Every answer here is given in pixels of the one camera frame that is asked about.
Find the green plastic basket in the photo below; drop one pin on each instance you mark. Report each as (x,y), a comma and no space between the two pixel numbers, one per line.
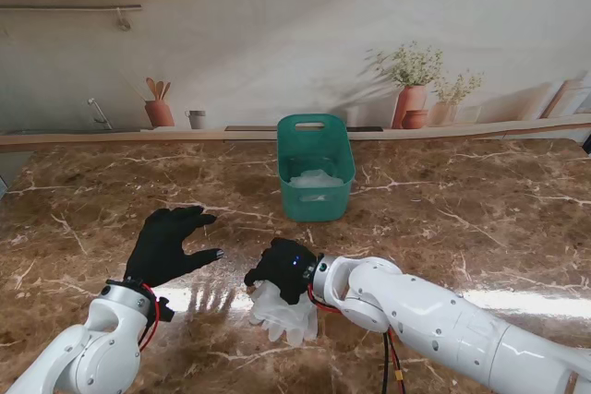
(318,209)

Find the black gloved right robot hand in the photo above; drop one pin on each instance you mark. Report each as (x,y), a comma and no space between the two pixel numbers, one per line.
(286,269)

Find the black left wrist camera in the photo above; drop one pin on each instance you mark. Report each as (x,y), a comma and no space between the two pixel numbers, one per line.
(166,310)

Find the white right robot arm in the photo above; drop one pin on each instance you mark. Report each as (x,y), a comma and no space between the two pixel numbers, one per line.
(438,315)

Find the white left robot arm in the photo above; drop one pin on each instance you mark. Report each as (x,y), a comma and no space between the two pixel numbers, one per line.
(83,348)

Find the translucent white disposable glove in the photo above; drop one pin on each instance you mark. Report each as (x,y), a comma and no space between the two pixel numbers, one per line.
(305,178)
(272,306)
(307,322)
(318,197)
(330,178)

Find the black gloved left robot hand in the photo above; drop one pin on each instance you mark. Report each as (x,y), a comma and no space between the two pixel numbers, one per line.
(161,246)

